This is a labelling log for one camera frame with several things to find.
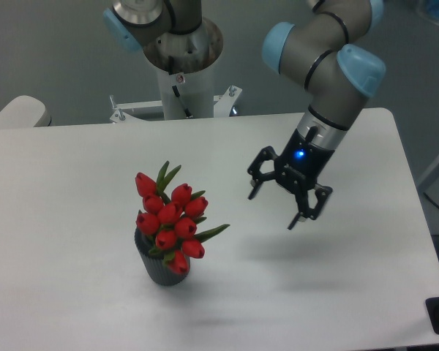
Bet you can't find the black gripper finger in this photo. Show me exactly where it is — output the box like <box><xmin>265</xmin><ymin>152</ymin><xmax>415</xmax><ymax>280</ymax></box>
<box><xmin>288</xmin><ymin>184</ymin><xmax>332</xmax><ymax>230</ymax></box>
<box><xmin>247</xmin><ymin>146</ymin><xmax>278</xmax><ymax>200</ymax></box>

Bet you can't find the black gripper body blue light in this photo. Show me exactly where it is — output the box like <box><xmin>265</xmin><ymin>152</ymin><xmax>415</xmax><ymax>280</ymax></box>
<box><xmin>274</xmin><ymin>127</ymin><xmax>332</xmax><ymax>194</ymax></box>

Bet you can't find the red tulip bouquet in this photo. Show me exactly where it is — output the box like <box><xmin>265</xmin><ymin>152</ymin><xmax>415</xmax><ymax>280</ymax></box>
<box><xmin>135</xmin><ymin>162</ymin><xmax>230</xmax><ymax>273</ymax></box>

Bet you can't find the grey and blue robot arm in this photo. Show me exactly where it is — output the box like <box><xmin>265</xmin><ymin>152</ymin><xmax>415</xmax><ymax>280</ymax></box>
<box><xmin>103</xmin><ymin>1</ymin><xmax>386</xmax><ymax>222</ymax></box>

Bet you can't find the dark grey ribbed vase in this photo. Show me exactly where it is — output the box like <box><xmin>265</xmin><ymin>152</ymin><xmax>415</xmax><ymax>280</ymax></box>
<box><xmin>134</xmin><ymin>229</ymin><xmax>190</xmax><ymax>287</ymax></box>

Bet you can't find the white chair armrest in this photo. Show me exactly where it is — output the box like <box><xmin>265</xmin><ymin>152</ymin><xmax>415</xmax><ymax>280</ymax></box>
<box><xmin>0</xmin><ymin>95</ymin><xmax>52</xmax><ymax>130</ymax></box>

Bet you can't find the white metal base frame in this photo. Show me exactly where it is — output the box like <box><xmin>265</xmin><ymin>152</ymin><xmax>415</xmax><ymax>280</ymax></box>
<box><xmin>109</xmin><ymin>85</ymin><xmax>243</xmax><ymax>124</ymax></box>

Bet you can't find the black cable on pedestal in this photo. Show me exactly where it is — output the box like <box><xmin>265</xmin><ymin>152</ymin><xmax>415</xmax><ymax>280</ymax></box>
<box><xmin>171</xmin><ymin>85</ymin><xmax>194</xmax><ymax>120</ymax></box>

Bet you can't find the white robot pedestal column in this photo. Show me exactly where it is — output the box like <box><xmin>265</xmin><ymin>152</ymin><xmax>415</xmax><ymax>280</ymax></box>
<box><xmin>142</xmin><ymin>20</ymin><xmax>224</xmax><ymax>120</ymax></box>

